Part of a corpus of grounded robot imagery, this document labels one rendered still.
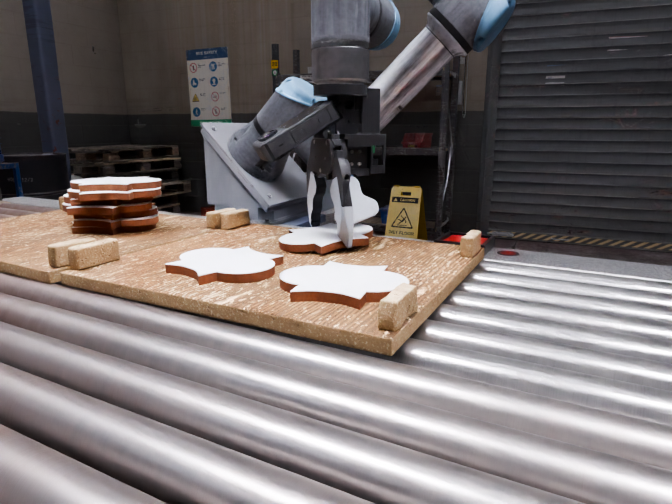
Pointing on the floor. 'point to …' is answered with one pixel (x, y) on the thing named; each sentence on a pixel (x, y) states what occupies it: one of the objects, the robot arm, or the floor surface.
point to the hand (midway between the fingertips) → (326, 235)
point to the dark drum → (36, 175)
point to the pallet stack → (133, 167)
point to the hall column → (46, 77)
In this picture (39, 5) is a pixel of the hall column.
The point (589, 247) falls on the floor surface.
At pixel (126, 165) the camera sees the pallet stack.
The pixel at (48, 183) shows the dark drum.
